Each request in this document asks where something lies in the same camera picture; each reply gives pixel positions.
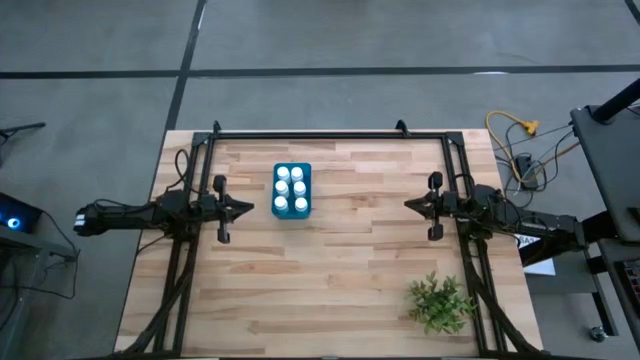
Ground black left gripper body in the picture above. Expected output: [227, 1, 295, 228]
[199, 174, 233, 245]

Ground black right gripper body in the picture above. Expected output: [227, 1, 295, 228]
[426, 171, 459, 243]

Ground blue plastic basket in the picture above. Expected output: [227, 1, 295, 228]
[270, 162, 313, 221]

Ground green artificial plant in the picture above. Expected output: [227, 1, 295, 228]
[403, 270, 479, 336]

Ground black power strip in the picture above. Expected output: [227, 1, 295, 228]
[516, 153, 540, 191]

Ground white paper sheet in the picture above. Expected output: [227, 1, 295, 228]
[513, 233, 557, 277]

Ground dark grey cart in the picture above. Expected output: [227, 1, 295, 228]
[569, 102, 640, 351]

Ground computer with blue light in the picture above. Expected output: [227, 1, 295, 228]
[0, 191, 45, 235]

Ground black pole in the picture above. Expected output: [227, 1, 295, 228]
[591, 78, 640, 125]

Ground black stand leg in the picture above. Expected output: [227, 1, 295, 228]
[0, 121, 47, 151]

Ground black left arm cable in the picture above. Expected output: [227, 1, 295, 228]
[173, 148, 202, 195]

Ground yellow extension cable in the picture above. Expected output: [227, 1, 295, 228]
[484, 110, 582, 185]

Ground black metal table frame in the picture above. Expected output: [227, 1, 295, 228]
[115, 119, 554, 359]

